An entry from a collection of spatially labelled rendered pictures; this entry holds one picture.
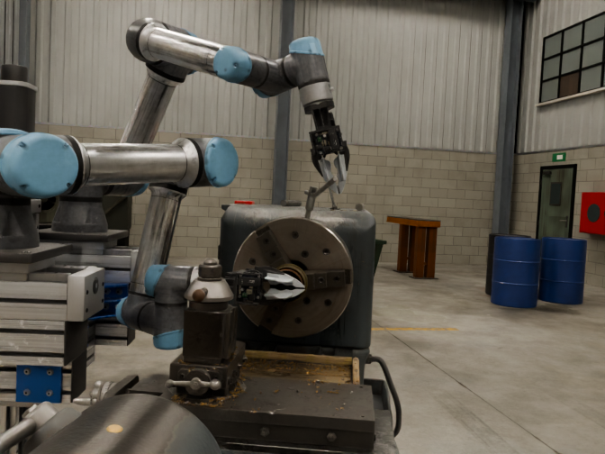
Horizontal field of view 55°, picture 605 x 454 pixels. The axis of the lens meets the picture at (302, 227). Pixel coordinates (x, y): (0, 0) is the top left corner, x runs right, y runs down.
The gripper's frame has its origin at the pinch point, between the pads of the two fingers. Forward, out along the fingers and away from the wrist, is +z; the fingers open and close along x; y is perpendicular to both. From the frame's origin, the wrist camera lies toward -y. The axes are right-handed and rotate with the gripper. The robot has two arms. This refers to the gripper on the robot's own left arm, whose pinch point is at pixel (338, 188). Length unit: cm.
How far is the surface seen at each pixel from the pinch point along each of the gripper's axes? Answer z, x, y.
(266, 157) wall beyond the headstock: -117, -139, -1014
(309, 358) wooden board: 38.6, -16.2, -1.2
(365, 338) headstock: 42.6, -2.3, -25.9
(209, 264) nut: 8, -22, 48
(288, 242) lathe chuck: 10.4, -15.7, -9.8
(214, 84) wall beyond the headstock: -276, -201, -988
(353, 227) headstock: 11.0, 1.4, -25.5
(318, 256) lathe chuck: 15.5, -9.0, -9.7
